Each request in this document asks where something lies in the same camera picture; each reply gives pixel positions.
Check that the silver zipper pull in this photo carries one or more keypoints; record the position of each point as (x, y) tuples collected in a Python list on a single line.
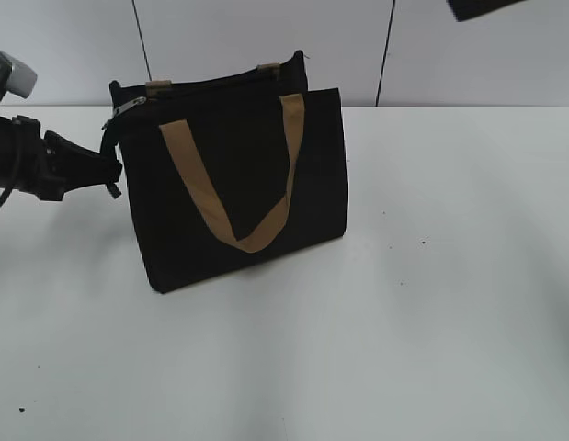
[(124, 108)]

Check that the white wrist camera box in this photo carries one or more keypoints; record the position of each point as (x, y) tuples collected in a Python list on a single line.
[(15, 76)]

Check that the black tote bag tan handles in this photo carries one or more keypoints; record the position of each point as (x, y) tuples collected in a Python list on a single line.
[(231, 172)]

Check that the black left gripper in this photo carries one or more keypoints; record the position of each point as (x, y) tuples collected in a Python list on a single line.
[(48, 165)]

